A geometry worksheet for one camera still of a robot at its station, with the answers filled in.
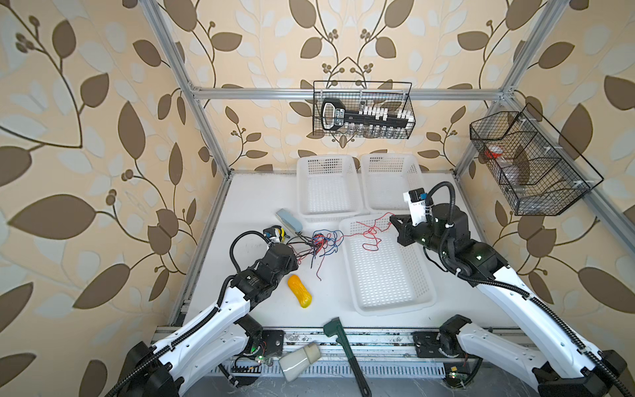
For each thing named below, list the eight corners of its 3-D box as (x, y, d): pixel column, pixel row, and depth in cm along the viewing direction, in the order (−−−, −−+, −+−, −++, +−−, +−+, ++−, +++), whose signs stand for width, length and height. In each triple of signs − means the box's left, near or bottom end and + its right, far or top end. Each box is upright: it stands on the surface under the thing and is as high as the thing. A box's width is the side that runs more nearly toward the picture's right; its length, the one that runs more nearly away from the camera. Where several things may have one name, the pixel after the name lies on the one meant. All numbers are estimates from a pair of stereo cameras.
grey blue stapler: (276, 216, 106) (274, 211, 103) (282, 211, 108) (281, 206, 105) (296, 235, 100) (295, 230, 97) (303, 230, 102) (302, 225, 99)
